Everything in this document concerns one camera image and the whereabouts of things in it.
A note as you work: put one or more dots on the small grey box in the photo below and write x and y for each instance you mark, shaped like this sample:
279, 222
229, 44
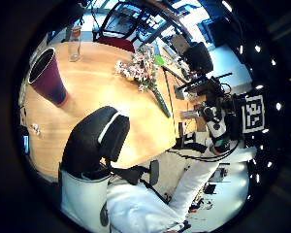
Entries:
181, 92

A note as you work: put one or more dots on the black office chair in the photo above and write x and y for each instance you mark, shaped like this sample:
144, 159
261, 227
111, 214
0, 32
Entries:
198, 58

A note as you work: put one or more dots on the small green object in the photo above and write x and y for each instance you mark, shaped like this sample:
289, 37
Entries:
159, 59

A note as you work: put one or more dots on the white marker cube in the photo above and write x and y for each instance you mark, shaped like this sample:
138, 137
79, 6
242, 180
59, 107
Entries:
253, 114

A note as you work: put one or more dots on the fallen white petals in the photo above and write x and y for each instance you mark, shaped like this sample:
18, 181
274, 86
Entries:
36, 128

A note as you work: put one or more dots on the device with blue screen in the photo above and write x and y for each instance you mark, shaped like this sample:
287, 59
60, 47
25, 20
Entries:
25, 144

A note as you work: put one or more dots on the pink white flower bouquet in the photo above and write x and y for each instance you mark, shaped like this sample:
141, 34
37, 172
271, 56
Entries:
142, 69

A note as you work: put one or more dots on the purple cone vase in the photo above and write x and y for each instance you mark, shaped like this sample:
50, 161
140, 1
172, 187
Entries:
48, 77

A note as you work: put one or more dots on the the person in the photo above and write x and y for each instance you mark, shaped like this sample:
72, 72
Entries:
139, 207

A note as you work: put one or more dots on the clear glass bottle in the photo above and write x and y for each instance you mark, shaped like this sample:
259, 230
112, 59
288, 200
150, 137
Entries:
75, 43

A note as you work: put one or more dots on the black chair with red seat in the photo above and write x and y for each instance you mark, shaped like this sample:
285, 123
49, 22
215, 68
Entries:
118, 30

